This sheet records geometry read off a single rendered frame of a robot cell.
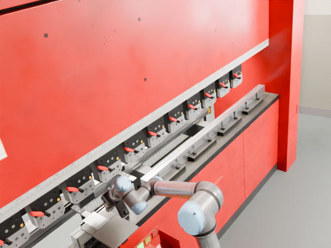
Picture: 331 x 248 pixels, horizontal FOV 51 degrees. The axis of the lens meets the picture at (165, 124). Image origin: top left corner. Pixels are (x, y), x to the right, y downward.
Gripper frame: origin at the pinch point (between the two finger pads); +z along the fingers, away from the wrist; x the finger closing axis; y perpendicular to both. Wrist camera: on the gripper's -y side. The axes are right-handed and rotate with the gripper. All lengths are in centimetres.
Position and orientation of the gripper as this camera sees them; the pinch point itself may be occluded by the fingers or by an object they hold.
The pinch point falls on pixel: (110, 210)
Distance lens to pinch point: 199.6
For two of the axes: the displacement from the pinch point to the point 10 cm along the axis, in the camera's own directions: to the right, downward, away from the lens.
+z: -3.4, 5.3, 7.8
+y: -6.3, -7.4, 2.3
